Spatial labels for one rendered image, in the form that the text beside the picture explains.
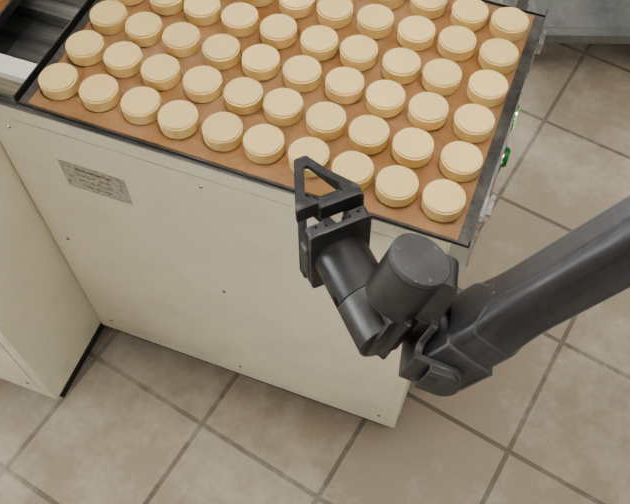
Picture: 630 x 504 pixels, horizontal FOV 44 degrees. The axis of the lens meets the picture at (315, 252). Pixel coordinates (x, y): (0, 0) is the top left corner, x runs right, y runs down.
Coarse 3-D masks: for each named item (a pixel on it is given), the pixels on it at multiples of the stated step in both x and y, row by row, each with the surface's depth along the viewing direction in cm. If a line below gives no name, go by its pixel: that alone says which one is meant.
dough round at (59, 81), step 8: (56, 64) 99; (64, 64) 99; (48, 72) 99; (56, 72) 99; (64, 72) 99; (72, 72) 99; (40, 80) 98; (48, 80) 98; (56, 80) 98; (64, 80) 98; (72, 80) 98; (48, 88) 97; (56, 88) 97; (64, 88) 98; (72, 88) 98; (48, 96) 98; (56, 96) 98; (64, 96) 98
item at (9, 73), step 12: (0, 60) 103; (12, 60) 103; (24, 60) 103; (0, 72) 102; (12, 72) 102; (24, 72) 102; (0, 84) 105; (12, 84) 104; (0, 96) 107; (12, 96) 106; (492, 204) 90; (480, 216) 90
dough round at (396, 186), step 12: (384, 168) 91; (396, 168) 91; (408, 168) 91; (384, 180) 90; (396, 180) 90; (408, 180) 90; (384, 192) 89; (396, 192) 89; (408, 192) 89; (396, 204) 90; (408, 204) 90
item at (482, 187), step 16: (96, 0) 108; (80, 16) 106; (544, 16) 107; (64, 32) 104; (64, 48) 104; (528, 48) 104; (48, 64) 102; (528, 64) 102; (32, 80) 100; (16, 96) 98; (32, 96) 99; (512, 96) 99; (48, 112) 98; (512, 112) 98; (96, 128) 97; (496, 128) 97; (144, 144) 96; (496, 144) 95; (496, 160) 93; (256, 176) 93; (480, 176) 93; (480, 192) 92; (480, 208) 89; (400, 224) 89; (464, 224) 90; (448, 240) 88; (464, 240) 88
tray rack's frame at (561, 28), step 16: (512, 0) 217; (544, 0) 217; (560, 0) 217; (576, 0) 217; (592, 0) 217; (608, 0) 217; (624, 0) 217; (560, 16) 213; (576, 16) 213; (592, 16) 213; (608, 16) 213; (624, 16) 213; (560, 32) 210; (576, 32) 210; (592, 32) 210; (608, 32) 210; (624, 32) 210
